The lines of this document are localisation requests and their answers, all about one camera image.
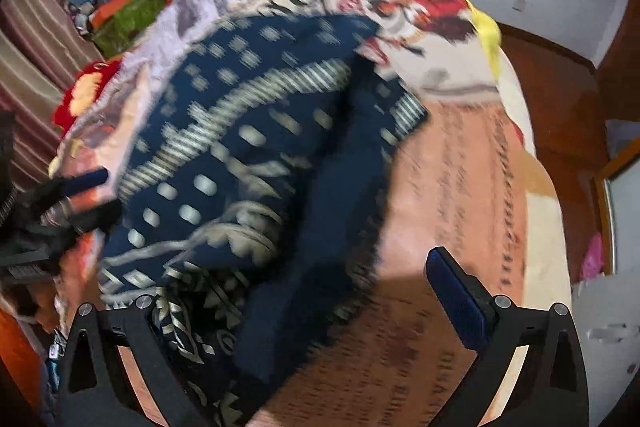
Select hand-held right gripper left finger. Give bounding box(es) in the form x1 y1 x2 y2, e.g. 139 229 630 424
52 296 211 427

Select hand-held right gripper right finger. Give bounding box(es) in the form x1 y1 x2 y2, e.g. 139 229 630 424
426 247 591 427

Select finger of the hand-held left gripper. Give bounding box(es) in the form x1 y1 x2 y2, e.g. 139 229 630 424
50 201 123 237
50 170 110 200

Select navy patterned knit garment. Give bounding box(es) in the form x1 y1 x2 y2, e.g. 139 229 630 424
97 12 431 427

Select red cloth with yellow patch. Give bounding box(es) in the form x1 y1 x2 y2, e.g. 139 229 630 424
54 59 123 140

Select printed blanket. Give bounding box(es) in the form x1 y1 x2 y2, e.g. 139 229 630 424
47 0 573 427

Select striped curtain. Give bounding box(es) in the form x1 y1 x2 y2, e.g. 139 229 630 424
0 0 108 192

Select pink bag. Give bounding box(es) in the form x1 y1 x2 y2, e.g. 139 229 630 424
582 232 606 280

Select green cloth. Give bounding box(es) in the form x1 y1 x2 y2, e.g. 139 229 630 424
92 0 168 58

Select wood-framed mirror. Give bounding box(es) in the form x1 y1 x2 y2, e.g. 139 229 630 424
592 147 640 278

